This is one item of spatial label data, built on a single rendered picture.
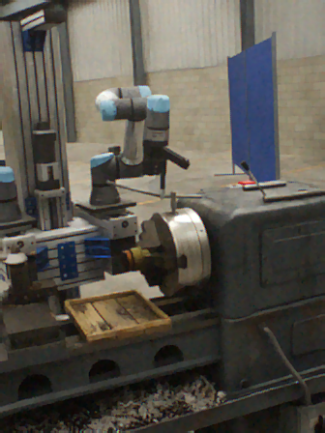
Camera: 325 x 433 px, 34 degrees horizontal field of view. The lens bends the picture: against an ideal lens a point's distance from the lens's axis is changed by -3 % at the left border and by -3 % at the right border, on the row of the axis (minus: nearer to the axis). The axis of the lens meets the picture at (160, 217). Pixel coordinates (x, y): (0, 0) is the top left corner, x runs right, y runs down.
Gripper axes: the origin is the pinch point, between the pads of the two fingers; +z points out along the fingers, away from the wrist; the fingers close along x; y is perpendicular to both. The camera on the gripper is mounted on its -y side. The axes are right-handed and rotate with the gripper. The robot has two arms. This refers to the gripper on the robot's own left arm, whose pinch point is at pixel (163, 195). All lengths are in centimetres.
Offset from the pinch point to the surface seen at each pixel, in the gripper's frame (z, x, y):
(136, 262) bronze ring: 21.3, 10.1, 8.6
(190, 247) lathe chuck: 14.1, 11.9, -9.7
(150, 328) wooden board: 38.0, 26.3, 2.7
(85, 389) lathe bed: 56, 38, 24
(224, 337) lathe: 47, 17, -24
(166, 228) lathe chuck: 9.8, 6.2, -1.5
